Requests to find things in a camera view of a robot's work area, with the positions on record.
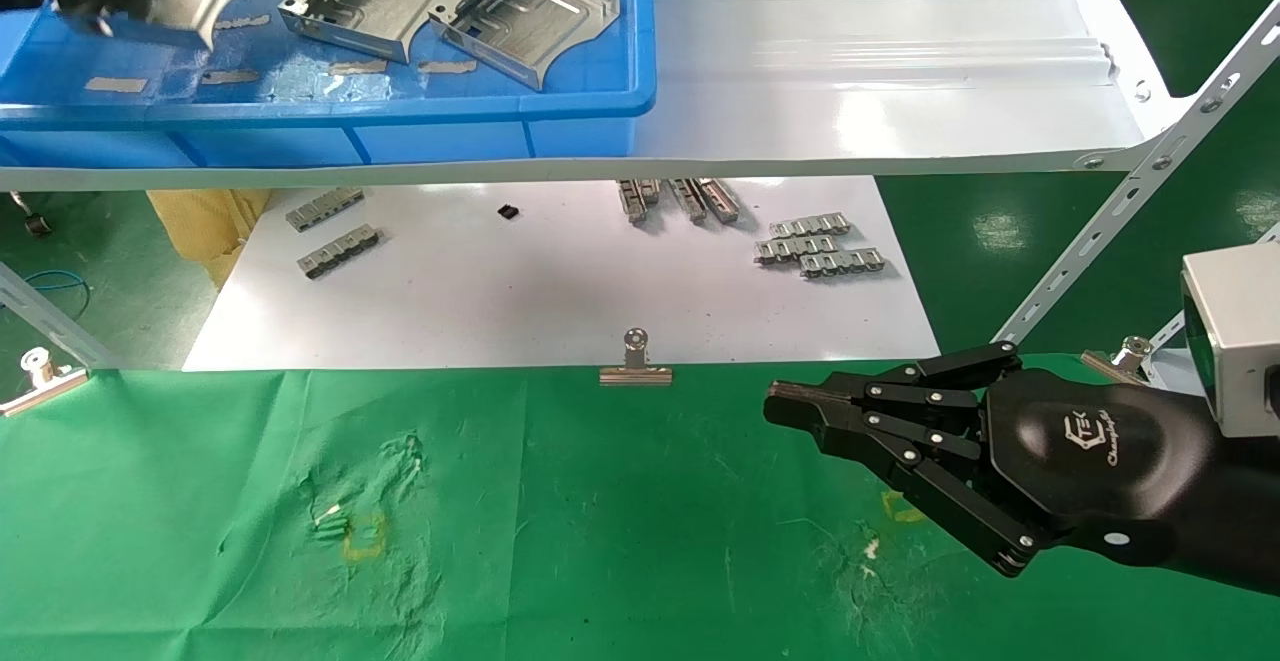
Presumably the silver binder clip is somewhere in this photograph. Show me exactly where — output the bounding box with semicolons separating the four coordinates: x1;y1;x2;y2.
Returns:
599;328;674;386
0;346;89;418
1080;336;1156;387

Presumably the yellow plastic bag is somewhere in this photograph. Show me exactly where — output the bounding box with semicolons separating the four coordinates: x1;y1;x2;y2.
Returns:
146;189;271;290

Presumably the green table cloth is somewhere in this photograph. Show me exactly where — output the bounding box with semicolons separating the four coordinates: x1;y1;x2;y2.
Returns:
0;353;1280;661

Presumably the silver metal rail piece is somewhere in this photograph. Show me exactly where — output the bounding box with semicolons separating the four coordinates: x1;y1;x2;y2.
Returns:
668;179;707;224
617;179;661;225
696;179;742;223

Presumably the grey metal connector strip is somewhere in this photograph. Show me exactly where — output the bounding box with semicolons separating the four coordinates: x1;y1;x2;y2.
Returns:
286;188;365;233
298;226;380;280

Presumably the blue plastic bin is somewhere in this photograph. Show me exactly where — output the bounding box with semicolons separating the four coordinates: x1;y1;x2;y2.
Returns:
0;0;657;169

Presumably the white rack shelf board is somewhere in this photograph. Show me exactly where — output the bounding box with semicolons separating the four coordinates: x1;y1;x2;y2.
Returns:
0;0;1171;192

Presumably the blue cable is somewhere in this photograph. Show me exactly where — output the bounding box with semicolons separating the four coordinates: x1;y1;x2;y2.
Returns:
0;269;91;314

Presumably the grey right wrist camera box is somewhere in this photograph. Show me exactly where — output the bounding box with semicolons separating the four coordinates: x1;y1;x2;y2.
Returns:
1181;241;1280;439

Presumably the perforated white rack upright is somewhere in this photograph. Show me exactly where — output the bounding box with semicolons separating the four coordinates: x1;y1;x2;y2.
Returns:
0;263;119;370
993;0;1280;347

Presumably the chair base with casters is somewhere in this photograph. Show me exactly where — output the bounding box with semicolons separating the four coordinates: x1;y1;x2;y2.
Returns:
8;191;53;238

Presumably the silver metal connector strip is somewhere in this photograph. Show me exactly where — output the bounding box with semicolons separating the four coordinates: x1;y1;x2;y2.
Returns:
799;248;887;279
770;213;852;238
755;235;839;264

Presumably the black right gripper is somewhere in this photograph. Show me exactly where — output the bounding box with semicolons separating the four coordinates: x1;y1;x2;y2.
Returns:
765;343;1280;597

